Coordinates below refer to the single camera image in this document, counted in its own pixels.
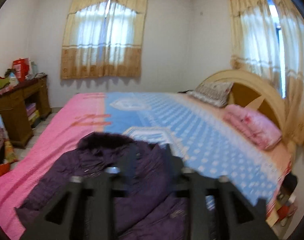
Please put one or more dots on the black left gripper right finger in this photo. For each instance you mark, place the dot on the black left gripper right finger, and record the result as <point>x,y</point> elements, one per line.
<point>216,209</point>

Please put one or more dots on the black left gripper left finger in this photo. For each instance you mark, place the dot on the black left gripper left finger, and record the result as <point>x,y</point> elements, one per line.
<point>83,201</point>

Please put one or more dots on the purple puffer jacket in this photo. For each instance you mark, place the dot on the purple puffer jacket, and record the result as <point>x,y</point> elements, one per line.
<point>149,212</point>

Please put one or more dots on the pile of clothes on floor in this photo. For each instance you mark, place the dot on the pile of clothes on floor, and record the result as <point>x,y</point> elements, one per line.
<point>7,154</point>

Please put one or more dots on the pink and blue bedspread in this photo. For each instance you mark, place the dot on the pink and blue bedspread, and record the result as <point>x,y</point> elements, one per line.
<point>195,131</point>

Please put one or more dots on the pink folded quilt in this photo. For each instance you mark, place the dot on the pink folded quilt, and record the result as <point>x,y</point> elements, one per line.
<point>253,125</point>

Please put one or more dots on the patterned grey pillow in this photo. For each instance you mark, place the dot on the patterned grey pillow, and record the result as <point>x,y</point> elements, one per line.
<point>213,93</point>

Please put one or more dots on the brown wooden desk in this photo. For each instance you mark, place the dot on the brown wooden desk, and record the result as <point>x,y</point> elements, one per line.
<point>13,109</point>

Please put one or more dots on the wooden arched headboard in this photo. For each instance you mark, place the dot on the wooden arched headboard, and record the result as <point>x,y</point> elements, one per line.
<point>251,91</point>

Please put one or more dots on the red gift bag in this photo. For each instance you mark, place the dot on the red gift bag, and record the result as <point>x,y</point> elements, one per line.
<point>21,67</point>

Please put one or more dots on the beige side window curtain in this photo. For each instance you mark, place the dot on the beige side window curtain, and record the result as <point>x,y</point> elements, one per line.
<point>267,39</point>

